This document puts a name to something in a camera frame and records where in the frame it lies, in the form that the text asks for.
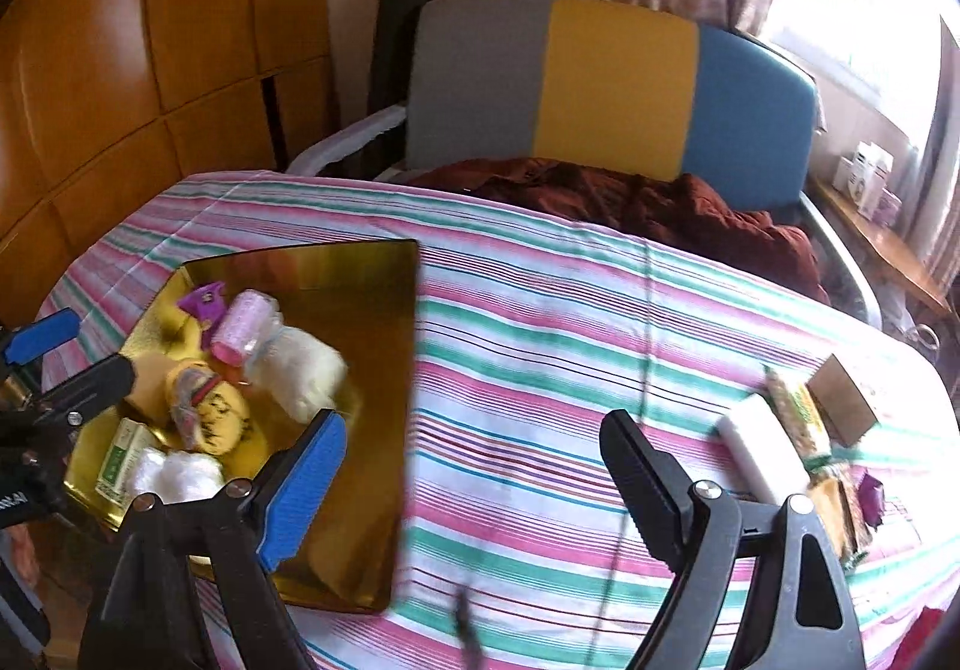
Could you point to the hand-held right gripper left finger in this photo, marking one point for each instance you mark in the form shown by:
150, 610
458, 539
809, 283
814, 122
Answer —
300, 497

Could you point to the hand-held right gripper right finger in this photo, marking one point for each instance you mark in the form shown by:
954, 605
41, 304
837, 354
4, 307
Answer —
652, 482

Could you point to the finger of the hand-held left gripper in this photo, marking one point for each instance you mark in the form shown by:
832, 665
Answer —
37, 338
90, 389

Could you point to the small green white box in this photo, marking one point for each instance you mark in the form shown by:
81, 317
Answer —
120, 456

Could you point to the yellow printed plush toy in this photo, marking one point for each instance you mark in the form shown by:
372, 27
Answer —
221, 415

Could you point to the cream plush toy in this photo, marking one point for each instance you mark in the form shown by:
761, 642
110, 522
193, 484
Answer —
300, 374

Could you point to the purple plastic clip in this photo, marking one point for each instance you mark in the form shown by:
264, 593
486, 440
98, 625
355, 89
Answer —
202, 301

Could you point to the gold tin box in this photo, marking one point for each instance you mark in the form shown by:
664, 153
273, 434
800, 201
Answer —
360, 355

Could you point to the cracker packet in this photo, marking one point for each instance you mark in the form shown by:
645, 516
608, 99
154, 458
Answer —
832, 505
799, 415

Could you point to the pink roll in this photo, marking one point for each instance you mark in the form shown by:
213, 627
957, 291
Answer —
244, 329

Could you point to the white rectangular box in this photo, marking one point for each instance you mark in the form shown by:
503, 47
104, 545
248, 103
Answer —
761, 449

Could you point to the brown cardboard box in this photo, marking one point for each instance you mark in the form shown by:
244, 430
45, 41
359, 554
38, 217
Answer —
844, 396

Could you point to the purple packet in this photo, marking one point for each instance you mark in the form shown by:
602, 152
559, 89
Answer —
870, 497

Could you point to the dark red blanket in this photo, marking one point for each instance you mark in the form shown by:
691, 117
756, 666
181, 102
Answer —
675, 212

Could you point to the wooden wardrobe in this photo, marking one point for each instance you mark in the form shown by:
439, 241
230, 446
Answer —
112, 78

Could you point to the red cloth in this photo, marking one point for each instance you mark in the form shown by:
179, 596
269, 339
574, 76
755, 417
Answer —
930, 647

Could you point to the wooden side desk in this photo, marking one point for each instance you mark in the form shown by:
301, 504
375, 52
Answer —
877, 242

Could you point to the pink carton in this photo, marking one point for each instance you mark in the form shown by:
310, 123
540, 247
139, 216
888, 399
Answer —
892, 206

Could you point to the white foam strip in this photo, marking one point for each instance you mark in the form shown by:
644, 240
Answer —
352, 134

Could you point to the white carton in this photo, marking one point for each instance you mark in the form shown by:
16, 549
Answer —
862, 183

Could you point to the grey yellow blue chair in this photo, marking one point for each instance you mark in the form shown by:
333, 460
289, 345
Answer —
615, 78

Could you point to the black rolled mat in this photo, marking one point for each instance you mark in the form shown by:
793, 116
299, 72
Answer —
394, 40

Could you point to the bright window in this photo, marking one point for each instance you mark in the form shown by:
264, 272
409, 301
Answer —
840, 3

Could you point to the grey bed rail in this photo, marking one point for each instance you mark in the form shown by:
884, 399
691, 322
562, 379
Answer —
847, 257

